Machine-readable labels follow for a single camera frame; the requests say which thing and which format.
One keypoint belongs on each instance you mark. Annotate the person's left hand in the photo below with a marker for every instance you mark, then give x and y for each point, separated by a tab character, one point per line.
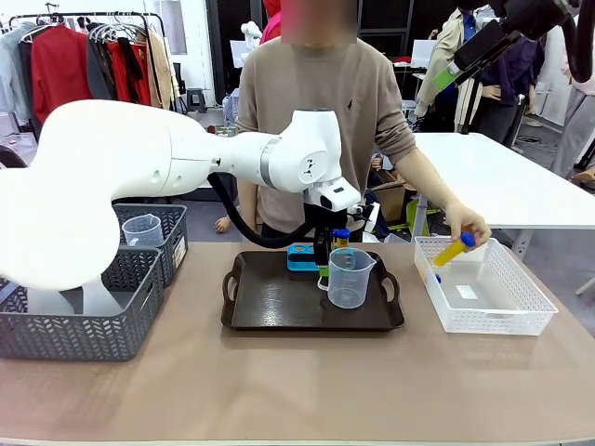
472	223

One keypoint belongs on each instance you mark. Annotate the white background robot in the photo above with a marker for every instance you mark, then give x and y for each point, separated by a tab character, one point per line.
251	35

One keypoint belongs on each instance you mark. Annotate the black scarf on hanger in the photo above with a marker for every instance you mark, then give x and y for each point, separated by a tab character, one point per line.
132	60

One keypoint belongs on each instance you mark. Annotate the black stool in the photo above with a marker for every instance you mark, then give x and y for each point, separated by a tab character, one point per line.
196	98

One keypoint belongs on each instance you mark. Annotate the translucent conical flask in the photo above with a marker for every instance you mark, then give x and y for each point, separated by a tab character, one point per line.
101	297
48	299

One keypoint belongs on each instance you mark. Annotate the brown cardboard box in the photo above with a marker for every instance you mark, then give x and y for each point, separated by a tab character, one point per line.
392	192

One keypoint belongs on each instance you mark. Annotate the small grey plastic basket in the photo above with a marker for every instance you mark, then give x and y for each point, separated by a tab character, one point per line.
174	232

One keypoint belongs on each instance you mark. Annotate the blue test tube rack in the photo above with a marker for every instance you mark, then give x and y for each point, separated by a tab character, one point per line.
300	260

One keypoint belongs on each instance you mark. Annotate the yellow tube with blue cap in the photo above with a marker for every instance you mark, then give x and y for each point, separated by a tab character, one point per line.
453	251
343	238

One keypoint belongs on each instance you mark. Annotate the white power strip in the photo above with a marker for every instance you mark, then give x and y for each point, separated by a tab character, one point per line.
369	220

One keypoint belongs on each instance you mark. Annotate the clear plastic measuring cup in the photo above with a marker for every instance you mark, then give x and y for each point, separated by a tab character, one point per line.
141	231
348	283

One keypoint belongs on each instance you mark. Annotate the white plastic mesh basket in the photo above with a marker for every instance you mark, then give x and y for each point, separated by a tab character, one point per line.
511	320

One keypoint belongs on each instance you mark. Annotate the black metal clothes rack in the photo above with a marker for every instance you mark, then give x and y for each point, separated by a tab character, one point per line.
153	28

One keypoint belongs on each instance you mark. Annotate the person's right forearm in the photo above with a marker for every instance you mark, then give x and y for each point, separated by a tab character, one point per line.
247	204

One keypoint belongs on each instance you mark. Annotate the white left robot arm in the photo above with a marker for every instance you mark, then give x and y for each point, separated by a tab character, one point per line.
116	158

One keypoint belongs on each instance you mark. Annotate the dark brown serving tray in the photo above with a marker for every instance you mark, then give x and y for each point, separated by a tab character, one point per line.
279	302

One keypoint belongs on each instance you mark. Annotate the white table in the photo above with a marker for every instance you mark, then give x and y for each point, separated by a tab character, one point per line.
493	181

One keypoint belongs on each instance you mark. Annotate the beige coat on hanger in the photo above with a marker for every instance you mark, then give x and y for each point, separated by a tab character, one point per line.
162	69

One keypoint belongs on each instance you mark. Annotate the person in red hoodie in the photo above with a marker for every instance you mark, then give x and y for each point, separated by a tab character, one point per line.
272	25

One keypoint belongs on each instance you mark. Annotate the person in pink top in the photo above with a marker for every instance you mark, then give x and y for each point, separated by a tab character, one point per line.
576	116

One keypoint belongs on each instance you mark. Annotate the mannequin in beige coat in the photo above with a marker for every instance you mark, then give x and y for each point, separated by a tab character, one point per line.
441	51

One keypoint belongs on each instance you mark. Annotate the red dress on hanger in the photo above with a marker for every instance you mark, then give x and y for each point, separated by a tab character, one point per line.
125	69

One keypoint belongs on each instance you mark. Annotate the person's left forearm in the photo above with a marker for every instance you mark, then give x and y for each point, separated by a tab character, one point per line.
423	181

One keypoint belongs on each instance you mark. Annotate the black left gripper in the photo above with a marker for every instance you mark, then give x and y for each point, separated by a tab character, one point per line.
323	217

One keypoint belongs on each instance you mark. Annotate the red jacket on hanger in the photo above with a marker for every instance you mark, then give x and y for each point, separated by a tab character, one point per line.
60	69

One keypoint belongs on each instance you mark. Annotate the large grey plastic basket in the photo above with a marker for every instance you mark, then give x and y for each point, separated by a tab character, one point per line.
83	339

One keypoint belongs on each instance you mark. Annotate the dark grey jacket on hanger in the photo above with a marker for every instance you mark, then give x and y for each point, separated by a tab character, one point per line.
100	69

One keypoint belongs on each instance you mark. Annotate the light grey-blue shirt on hanger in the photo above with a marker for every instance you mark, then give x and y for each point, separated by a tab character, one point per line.
11	69

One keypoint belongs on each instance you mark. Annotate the person in beige sweater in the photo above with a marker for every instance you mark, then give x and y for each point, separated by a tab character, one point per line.
321	83

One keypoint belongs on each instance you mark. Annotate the mannequin in purple jacket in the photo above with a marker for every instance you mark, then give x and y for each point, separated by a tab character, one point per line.
506	88

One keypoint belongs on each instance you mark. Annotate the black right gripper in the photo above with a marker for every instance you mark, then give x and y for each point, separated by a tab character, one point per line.
539	16

